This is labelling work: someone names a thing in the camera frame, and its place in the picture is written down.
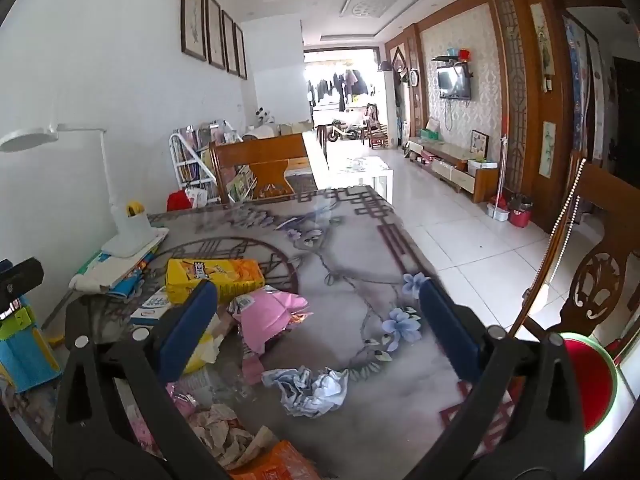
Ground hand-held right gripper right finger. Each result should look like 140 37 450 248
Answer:
400 277 586 480

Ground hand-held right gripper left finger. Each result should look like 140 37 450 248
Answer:
52 280 236 480

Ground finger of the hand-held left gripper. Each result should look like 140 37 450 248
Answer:
0 257 45 311

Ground yellow drink carton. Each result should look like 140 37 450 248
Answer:
166 258 265 305

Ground blue white paper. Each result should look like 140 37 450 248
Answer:
262 366 349 418

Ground red plastic bin green rim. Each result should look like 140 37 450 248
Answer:
560 332 621 433

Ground orange snack packet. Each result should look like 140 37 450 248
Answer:
227 440 321 480

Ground cream paper tissue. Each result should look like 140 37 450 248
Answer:
182 310 236 376

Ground white milk carton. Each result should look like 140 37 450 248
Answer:
131 285 173 326

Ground small pink wrapper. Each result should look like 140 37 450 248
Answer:
241 342 266 386

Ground pink plastic mailing bag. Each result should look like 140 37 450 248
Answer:
227 285 311 356

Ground stack of books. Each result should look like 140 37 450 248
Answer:
70 240 166 306

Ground crumpled beige paper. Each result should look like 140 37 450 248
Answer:
187 402 276 471

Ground white desk lamp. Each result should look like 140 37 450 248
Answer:
0 122 171 258

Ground floral printed tablecloth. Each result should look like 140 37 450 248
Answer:
0 185 526 480

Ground red mop bucket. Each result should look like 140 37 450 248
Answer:
507 195 533 228

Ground wooden television cabinet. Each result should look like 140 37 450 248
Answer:
405 135 501 203

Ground wooden dining chair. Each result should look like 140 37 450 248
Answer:
510 150 640 361
209 132 326 206

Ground white book rack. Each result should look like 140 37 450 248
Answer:
169 122 251 206

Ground white coffee table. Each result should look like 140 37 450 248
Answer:
325 155 396 206

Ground mop with white base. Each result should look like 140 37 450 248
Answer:
487 115 511 222

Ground framed bamboo painting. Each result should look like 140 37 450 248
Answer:
540 121 557 178

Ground small wooden chair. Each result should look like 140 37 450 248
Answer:
367 102 388 148

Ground white balance bike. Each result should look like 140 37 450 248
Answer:
327 120 360 143

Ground wooden sofa white cushions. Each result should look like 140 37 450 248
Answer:
242 120 328 191

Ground white standing air conditioner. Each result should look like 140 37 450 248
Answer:
378 62 398 148

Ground row of hanging clothes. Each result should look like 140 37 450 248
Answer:
307 69 373 111

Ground printed door curtain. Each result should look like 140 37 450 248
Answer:
562 12 606 161

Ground hanging scroll painting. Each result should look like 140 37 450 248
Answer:
530 2 556 93

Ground square ceiling light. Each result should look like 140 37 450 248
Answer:
340 0 402 18

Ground white bead string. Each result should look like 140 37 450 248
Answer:
550 157 586 281

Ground star pattern picture frame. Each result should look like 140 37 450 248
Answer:
470 130 491 161

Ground wall television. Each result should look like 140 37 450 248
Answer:
437 66 472 100

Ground black wall shelf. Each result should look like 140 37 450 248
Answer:
432 55 473 78

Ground framed wall picture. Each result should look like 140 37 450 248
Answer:
181 0 207 62
205 0 226 70
234 23 248 80
221 10 239 76

